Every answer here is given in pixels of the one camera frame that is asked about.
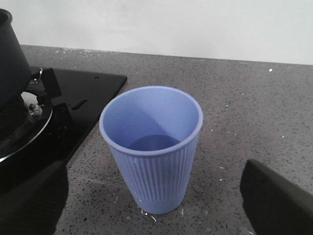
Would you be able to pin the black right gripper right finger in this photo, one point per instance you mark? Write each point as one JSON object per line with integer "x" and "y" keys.
{"x": 274, "y": 205}

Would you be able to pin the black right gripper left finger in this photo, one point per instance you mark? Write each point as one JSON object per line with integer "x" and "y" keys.
{"x": 35, "y": 206}

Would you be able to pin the light blue ribbed cup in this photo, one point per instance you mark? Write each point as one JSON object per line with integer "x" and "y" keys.
{"x": 152, "y": 133}

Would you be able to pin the black metal pot support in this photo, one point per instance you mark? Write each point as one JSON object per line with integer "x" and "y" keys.
{"x": 34, "y": 122}

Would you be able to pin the dark blue cooking pot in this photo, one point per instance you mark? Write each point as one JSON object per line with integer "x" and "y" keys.
{"x": 15, "y": 71}

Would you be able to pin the black glass gas stove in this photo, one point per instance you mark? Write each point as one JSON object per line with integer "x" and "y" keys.
{"x": 85, "y": 95}

